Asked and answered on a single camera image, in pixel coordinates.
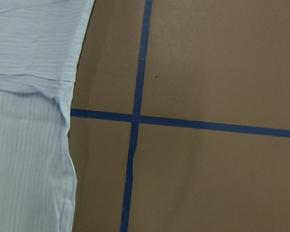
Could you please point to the light blue button-up shirt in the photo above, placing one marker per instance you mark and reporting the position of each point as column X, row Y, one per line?
column 40, row 46

